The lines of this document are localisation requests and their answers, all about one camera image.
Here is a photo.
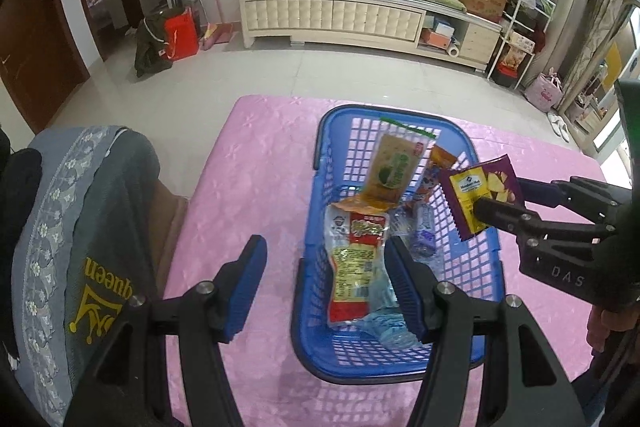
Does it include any orange cartoon snack packet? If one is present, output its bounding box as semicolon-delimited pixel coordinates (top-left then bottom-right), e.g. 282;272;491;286
411;144;459;208

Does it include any red label snack packet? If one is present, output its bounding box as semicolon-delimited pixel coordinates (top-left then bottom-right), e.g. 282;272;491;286
324;202;392;326

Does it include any clear purple print packet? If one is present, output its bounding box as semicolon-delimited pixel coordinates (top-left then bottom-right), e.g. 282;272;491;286
390;202;442;269

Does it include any red yellow gift box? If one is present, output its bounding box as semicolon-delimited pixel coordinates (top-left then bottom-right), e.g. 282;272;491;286
494;44;526;88

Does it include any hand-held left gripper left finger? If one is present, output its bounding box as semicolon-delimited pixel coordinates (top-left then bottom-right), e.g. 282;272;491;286
64;234;269;427

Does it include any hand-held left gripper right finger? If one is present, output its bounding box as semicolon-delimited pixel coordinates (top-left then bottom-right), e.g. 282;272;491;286
383;235;587;427

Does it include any blue plastic basket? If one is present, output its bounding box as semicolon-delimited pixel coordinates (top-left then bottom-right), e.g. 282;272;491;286
290;103;502;386

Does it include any pink bag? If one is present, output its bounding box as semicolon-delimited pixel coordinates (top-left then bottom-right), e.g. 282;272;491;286
523;68;566;112

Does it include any brown wooden door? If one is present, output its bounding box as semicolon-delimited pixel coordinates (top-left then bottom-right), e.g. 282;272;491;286
0;0;92;134

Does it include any red bag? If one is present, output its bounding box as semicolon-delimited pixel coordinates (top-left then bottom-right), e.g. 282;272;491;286
163;7;200;62

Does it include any person's right forearm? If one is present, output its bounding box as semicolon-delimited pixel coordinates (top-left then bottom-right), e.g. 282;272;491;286
572;322;640;427

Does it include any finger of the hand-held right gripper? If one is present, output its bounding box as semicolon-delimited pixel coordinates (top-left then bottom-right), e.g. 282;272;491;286
516;176;624;224
472;196;617;254

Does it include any black bag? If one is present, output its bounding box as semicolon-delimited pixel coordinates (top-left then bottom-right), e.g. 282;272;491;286
133;11;174;79

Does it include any pink broom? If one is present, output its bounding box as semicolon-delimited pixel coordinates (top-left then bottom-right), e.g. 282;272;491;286
200;0;234;52

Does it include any orange yellow snack packet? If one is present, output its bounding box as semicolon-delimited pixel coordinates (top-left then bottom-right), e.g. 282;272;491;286
332;198;397;216

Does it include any purple yellow snack packet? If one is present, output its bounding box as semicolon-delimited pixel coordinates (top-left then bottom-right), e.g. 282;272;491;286
438;154;525;242

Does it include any white wire rack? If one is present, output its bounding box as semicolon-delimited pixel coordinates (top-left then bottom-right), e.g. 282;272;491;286
487;0;557;90

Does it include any green folded cloth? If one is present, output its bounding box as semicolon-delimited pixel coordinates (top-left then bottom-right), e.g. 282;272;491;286
417;0;469;14

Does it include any pink satin tablecloth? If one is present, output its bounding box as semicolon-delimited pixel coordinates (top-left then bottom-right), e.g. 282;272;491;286
160;94;608;427

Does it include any green-edged beige snack packet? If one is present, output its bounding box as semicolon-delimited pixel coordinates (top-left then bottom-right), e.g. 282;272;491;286
362;116;439;204

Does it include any light blue cartoon bread packet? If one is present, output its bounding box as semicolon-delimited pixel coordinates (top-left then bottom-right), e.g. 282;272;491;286
366;266;402;309
359;307;427;349

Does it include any person's right hand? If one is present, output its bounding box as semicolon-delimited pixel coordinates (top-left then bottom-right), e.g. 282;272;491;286
585;304;629;355

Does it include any orange box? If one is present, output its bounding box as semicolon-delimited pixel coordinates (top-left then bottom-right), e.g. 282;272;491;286
420;29;454;50

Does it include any cream cabinet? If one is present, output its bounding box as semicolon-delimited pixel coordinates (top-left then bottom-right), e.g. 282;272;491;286
237;0;503;74

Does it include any beige patterned curtain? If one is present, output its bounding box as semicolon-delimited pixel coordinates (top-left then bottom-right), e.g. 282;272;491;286
560;0;632;118

